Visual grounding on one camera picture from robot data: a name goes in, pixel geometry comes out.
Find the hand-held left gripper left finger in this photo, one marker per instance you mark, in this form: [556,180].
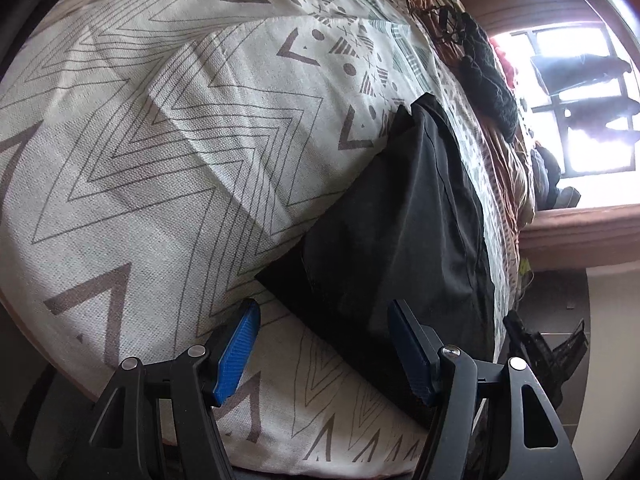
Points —
[235,355]

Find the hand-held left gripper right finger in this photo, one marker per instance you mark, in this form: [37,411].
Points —
[411,355]

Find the black garment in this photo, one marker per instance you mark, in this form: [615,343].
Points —
[400,220]

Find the pile of dark clothes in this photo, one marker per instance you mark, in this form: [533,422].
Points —
[550,175]

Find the black ribbed object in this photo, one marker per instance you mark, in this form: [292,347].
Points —
[545,355]

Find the patterned white blanket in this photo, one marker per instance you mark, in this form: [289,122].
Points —
[150,160]

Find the black knitted cloth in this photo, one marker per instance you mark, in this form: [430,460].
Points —
[492,85]

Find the red cloth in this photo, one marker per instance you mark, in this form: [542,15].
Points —
[507,67]

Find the hanging dark garment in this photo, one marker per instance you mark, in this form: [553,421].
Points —
[600,117]

